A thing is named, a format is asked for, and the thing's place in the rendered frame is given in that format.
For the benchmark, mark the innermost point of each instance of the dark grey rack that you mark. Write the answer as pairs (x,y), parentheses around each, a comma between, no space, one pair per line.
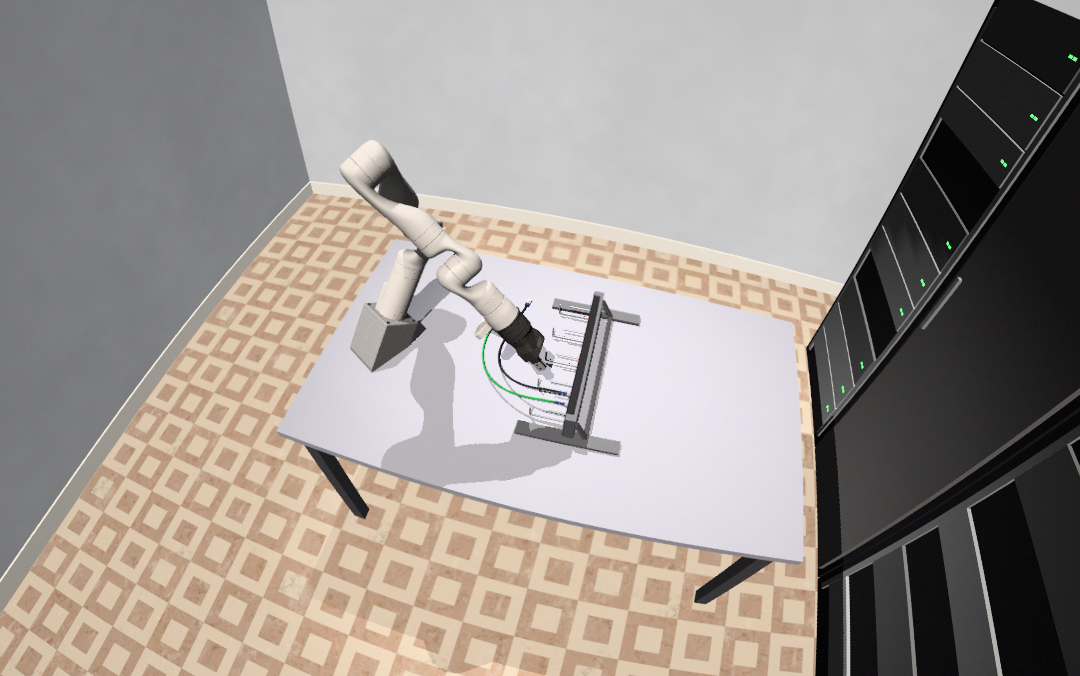
(567,436)

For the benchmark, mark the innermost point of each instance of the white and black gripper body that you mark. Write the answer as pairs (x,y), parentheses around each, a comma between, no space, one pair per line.
(508,321)

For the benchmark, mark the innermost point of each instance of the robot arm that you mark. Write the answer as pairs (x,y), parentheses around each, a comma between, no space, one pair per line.
(372,165)

